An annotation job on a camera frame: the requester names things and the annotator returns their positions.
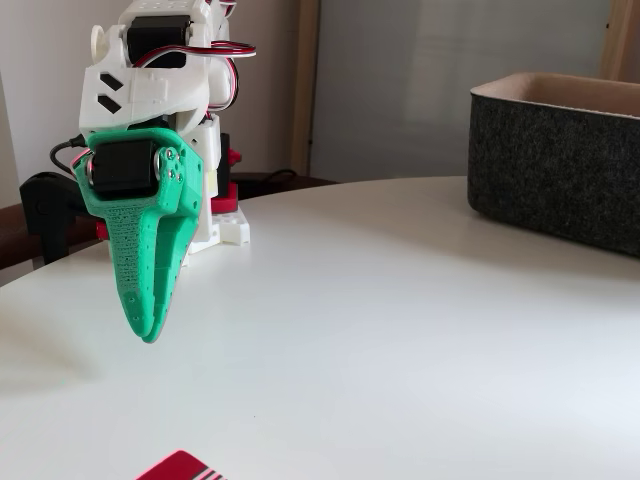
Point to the dark grey felt box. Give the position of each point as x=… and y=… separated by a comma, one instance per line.
x=550, y=175

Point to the black and red table clamp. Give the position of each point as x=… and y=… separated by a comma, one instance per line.
x=45, y=200
x=230, y=200

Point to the red striped wooden block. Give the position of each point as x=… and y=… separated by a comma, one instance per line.
x=185, y=467

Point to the green gripper with servo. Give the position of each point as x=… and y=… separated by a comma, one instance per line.
x=125, y=170

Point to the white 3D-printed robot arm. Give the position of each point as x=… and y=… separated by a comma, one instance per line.
x=150, y=95

